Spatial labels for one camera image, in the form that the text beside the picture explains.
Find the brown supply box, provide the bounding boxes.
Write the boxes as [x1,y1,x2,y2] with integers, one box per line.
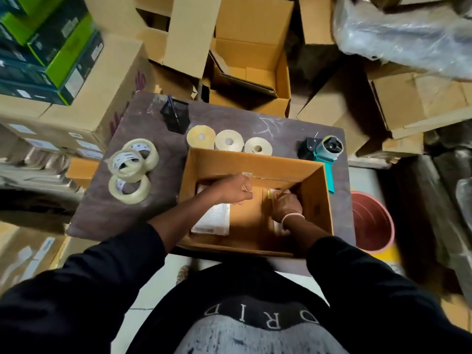
[178,147,334,258]

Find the person's left hand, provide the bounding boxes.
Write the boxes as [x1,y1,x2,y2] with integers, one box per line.
[208,174,254,205]

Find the white label roll brown core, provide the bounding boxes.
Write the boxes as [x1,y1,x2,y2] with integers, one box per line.
[244,137,273,156]

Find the white label sheet bundle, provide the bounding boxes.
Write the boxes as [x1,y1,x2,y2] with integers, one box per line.
[190,184,231,236]

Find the black mesh pen holder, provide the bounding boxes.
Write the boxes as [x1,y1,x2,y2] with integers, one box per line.
[160,99,191,135]

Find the small brown carton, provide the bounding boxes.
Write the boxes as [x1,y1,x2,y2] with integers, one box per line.
[355,132,425,159]

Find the green teal product box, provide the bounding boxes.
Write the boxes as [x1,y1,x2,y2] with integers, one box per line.
[28,0,89,67]
[0,0,71,47]
[0,12,97,89]
[0,31,105,107]

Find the large carton purple print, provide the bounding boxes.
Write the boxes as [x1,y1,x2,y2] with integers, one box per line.
[0,32,155,159]

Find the large flat cardboard panel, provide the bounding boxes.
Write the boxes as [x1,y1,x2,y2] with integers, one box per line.
[0,221,96,295]

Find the person's right hand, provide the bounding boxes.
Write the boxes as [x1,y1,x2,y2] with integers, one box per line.
[271,189,304,224]

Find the plastic wrapped dark sheet stack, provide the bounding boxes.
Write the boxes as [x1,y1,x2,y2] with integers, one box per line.
[390,154,472,292]

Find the red plastic bucket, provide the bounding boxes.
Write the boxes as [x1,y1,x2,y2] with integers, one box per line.
[350,191,395,255]

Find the folded flat brown carton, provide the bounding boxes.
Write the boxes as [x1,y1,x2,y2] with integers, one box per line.
[296,68,371,157]

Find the small orange carton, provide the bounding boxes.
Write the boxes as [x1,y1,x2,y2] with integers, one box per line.
[65,157,100,188]

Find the open orange carton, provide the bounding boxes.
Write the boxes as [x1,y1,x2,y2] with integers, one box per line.
[206,0,295,118]

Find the person's right forearm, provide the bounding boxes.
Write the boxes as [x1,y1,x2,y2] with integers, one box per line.
[284,215,472,354]

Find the tilted brown carton plastic patch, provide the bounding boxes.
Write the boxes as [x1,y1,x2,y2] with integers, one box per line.
[365,62,472,141]

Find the teal tape dispenser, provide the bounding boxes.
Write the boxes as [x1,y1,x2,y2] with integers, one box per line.
[297,135,344,194]

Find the black printed shirt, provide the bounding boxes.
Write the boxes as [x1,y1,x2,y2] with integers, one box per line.
[127,254,351,354]

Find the clear plastic wrapped bundle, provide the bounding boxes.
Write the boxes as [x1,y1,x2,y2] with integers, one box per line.
[331,0,472,82]

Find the dark blue pen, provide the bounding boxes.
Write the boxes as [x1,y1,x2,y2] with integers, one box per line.
[167,94,181,126]

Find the stack of flattened cardboard sheets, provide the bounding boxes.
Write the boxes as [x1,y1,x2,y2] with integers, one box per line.
[0,125,84,192]

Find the yellowish label roll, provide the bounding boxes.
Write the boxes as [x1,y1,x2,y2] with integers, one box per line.
[186,125,216,150]

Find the flat brown cardboard piece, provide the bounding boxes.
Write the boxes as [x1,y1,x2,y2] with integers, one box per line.
[298,0,334,45]

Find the person's left forearm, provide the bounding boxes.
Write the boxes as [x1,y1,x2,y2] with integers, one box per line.
[0,187,218,354]

